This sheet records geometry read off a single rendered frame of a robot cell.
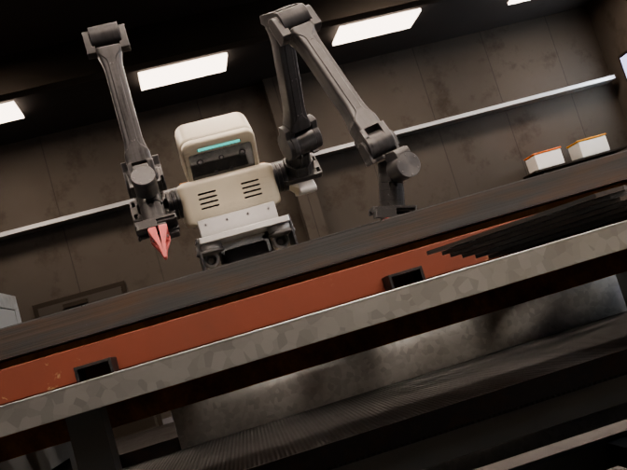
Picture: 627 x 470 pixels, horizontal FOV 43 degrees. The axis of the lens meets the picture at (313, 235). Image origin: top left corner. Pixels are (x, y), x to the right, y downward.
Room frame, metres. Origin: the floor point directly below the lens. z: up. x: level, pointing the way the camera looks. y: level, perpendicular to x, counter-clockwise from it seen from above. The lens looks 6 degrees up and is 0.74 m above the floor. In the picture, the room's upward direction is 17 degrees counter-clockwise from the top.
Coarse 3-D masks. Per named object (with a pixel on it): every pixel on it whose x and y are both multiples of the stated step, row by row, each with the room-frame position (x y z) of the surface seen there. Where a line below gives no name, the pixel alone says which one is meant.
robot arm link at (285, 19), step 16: (272, 16) 1.86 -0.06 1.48; (288, 16) 1.84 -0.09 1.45; (304, 16) 1.85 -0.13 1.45; (272, 48) 1.98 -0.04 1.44; (288, 48) 1.96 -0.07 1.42; (288, 64) 1.99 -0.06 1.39; (288, 80) 2.01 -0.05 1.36; (288, 96) 2.05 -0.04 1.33; (288, 112) 2.09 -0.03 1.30; (304, 112) 2.10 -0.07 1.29; (288, 128) 2.12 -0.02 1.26; (304, 128) 2.13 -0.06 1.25; (288, 144) 2.13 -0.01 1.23; (320, 144) 2.18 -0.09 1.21
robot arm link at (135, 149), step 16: (96, 48) 1.94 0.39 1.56; (112, 48) 1.95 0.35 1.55; (128, 48) 1.98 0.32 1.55; (112, 64) 1.94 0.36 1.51; (112, 80) 1.94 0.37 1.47; (112, 96) 1.95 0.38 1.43; (128, 96) 1.95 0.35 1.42; (128, 112) 1.95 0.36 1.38; (128, 128) 1.94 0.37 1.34; (128, 144) 1.95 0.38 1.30; (144, 144) 1.95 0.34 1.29; (128, 160) 1.94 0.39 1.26; (144, 160) 1.96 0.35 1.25
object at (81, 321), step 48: (480, 192) 1.20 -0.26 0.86; (528, 192) 1.21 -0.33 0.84; (576, 192) 1.21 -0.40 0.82; (336, 240) 1.17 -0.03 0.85; (384, 240) 1.18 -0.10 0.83; (144, 288) 1.14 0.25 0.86; (192, 288) 1.14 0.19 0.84; (240, 288) 1.15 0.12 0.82; (0, 336) 1.11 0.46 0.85; (48, 336) 1.12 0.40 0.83
